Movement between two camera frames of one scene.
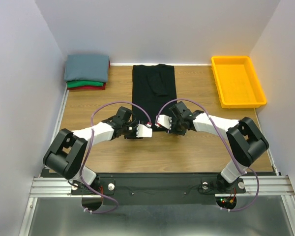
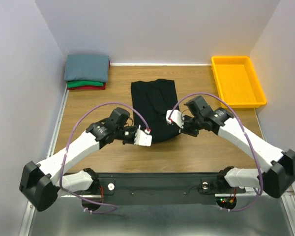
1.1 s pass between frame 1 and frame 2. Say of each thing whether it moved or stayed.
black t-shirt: moved
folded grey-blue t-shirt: stayed
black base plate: stayed
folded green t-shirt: stayed
